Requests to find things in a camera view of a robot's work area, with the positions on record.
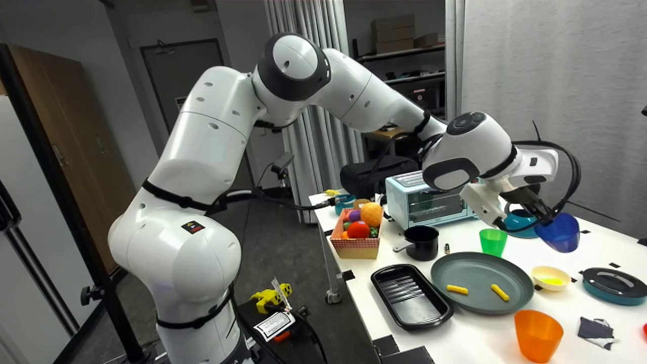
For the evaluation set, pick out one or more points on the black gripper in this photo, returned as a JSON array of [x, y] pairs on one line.
[[524, 202]]

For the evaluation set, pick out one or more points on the blue plastic cup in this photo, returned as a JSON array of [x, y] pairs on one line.
[[561, 233]]

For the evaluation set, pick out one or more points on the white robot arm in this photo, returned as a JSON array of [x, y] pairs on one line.
[[188, 261]]

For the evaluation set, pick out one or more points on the green plastic cup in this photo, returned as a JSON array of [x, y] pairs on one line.
[[495, 241]]

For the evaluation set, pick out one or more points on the grey-green oval plate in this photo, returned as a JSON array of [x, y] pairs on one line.
[[478, 271]]

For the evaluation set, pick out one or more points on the orange plastic cup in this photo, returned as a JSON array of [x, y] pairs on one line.
[[539, 334]]

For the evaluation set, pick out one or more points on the small teal cup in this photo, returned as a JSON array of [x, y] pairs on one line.
[[345, 200]]

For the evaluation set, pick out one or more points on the teal kettle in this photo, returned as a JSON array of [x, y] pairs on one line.
[[521, 223]]

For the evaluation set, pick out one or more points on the small yellow bowl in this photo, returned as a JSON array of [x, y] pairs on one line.
[[551, 280]]

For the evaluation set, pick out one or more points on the yellow food piece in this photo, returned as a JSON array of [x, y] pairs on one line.
[[458, 289], [501, 291]]

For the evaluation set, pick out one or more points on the small black pot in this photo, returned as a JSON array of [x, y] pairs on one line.
[[420, 242]]

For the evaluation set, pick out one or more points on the light blue toaster oven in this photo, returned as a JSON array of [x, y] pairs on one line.
[[413, 202]]

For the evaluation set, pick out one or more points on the black rectangular tray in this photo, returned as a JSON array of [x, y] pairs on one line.
[[412, 298]]

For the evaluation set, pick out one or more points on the black bag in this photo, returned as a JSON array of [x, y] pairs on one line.
[[366, 178]]

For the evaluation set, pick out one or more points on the wooden crate of toy fruit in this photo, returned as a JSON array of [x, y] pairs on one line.
[[357, 233]]

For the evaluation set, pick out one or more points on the dark shelf unit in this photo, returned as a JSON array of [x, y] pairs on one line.
[[410, 61]]

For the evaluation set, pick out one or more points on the grey curtain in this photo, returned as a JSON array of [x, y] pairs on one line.
[[320, 144]]

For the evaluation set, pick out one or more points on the yellow clamp tool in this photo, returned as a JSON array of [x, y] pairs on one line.
[[267, 299]]

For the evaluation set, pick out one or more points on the grey door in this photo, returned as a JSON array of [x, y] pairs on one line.
[[168, 71]]

